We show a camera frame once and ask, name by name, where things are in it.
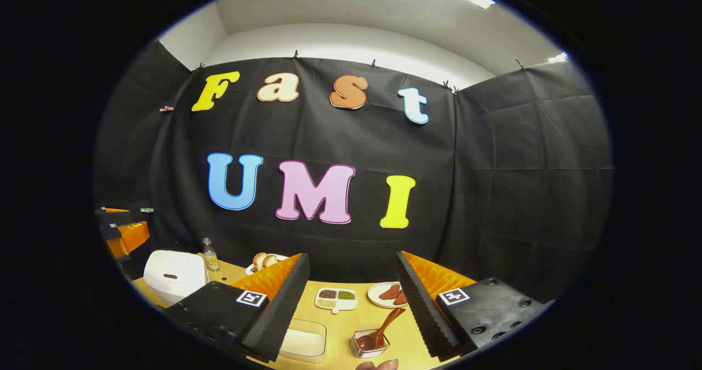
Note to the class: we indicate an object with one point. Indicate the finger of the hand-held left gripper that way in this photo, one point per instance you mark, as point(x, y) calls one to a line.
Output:
point(116, 217)
point(131, 237)

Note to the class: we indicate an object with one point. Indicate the small glass bottle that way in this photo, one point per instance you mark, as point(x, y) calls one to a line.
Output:
point(210, 257)

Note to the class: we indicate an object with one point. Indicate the metal chopstick holder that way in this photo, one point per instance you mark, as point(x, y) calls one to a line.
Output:
point(378, 351)

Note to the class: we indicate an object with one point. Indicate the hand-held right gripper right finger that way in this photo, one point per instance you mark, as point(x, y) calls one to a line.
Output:
point(422, 309)

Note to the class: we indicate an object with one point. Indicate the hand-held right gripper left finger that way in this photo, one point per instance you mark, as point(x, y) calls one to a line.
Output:
point(279, 309)

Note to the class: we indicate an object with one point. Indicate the red meat slice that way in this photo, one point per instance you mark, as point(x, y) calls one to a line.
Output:
point(401, 299)
point(390, 291)

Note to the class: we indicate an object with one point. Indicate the brown wooden spoon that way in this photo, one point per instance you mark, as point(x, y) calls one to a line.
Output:
point(384, 329)

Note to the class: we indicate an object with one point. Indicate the round white plate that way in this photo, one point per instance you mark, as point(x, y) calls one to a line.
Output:
point(375, 296)

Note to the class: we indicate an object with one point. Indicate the white divided bean dish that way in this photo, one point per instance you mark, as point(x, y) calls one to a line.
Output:
point(335, 300)

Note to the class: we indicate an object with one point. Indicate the toasted bread slice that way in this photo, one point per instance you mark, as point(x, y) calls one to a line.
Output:
point(271, 260)
point(259, 261)

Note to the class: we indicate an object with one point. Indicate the white rice cooker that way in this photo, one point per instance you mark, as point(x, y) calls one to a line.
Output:
point(173, 266)

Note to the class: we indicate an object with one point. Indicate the white toaster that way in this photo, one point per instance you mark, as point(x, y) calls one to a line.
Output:
point(281, 257)

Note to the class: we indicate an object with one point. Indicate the clear box of rice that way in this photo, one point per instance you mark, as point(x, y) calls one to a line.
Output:
point(304, 340)

